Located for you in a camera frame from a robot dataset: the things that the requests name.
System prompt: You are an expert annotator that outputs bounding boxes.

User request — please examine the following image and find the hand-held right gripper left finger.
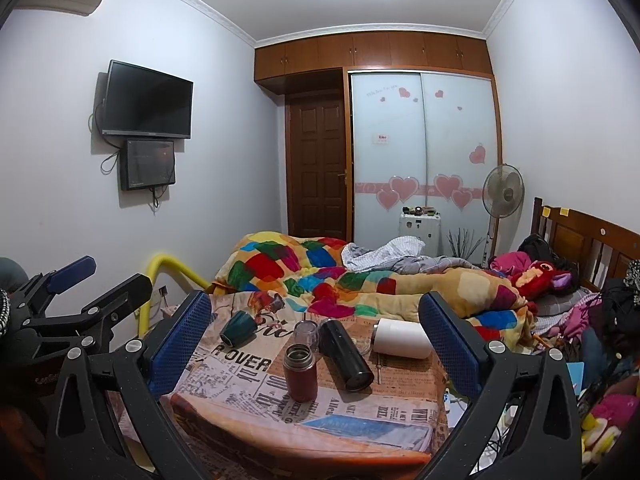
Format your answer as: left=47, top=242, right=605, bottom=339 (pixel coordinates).
left=45, top=290, right=213, bottom=480

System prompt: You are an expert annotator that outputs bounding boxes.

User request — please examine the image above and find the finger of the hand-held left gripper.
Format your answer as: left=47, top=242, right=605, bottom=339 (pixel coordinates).
left=20, top=273, right=154, bottom=350
left=7, top=255, right=98, bottom=312

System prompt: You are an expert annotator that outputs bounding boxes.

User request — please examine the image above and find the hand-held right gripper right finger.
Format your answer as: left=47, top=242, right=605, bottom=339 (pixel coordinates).
left=419, top=290, right=584, bottom=480

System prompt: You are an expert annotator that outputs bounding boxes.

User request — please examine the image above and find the dark green cup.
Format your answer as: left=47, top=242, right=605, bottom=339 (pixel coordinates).
left=220, top=310, right=259, bottom=346

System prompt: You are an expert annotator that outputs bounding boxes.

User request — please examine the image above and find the clear glass cup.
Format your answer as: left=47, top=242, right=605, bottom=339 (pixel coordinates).
left=292, top=320, right=321, bottom=354

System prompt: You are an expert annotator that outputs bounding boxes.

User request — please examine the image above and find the bundle of dark twigs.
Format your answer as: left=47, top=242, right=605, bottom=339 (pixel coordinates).
left=447, top=228, right=484, bottom=264

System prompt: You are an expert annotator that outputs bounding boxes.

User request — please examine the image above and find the pink cloth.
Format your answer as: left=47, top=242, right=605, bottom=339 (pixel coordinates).
left=489, top=251, right=532, bottom=274

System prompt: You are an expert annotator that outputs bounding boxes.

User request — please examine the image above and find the grey checked bedsheet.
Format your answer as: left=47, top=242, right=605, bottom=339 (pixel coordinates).
left=342, top=236, right=482, bottom=275

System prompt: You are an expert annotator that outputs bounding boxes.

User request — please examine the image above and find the black thermos bottle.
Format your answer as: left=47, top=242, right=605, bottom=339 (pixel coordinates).
left=318, top=319, right=375, bottom=394

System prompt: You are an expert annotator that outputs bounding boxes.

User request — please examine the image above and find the red plush toy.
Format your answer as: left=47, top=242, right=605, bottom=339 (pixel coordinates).
left=510, top=259, right=577, bottom=302

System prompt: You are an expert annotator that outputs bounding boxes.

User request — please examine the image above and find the newspaper print tablecloth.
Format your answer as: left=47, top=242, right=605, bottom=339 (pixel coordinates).
left=107, top=290, right=452, bottom=467

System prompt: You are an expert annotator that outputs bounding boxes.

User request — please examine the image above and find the red thermos bottle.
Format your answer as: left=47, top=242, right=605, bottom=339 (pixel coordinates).
left=283, top=344, right=320, bottom=404

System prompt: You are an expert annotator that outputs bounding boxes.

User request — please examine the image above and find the black bag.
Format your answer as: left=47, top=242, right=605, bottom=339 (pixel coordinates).
left=517, top=234, right=579, bottom=274

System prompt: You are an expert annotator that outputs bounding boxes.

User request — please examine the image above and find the colourful patchwork quilt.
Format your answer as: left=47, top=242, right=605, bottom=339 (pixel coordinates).
left=210, top=231, right=539, bottom=356

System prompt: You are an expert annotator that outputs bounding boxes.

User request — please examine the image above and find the brown wooden headboard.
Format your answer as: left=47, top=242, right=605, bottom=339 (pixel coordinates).
left=531, top=197, right=640, bottom=292

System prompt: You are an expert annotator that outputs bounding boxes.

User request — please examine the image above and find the white standing fan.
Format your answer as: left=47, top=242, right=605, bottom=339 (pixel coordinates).
left=481, top=164, right=525, bottom=267

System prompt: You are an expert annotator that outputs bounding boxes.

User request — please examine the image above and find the yellow plush toy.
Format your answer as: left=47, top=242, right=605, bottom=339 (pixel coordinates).
left=581, top=414, right=622, bottom=464

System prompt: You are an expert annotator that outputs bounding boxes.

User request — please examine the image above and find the dark cloth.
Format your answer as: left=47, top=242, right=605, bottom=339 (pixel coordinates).
left=600, top=259, right=640, bottom=327

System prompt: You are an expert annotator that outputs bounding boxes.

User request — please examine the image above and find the brown wooden door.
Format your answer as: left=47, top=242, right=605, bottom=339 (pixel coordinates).
left=286, top=91, right=350, bottom=241

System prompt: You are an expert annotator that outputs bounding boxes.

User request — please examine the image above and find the wooden wardrobe with heart stickers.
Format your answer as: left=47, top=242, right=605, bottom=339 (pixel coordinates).
left=253, top=31, right=504, bottom=262

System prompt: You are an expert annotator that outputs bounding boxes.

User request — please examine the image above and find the white air conditioner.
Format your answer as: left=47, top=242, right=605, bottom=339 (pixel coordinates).
left=14, top=0, right=104, bottom=17

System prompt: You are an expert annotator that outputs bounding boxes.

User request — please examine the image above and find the yellow padded rail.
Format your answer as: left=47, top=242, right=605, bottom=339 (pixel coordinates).
left=134, top=254, right=211, bottom=339

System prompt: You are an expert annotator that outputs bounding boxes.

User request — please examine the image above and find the small black wall monitor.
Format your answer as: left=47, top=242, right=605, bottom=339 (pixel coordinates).
left=119, top=139, right=177, bottom=192

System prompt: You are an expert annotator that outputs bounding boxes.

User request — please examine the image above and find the black wall television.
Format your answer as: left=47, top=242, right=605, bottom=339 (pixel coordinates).
left=100, top=60, right=195, bottom=140

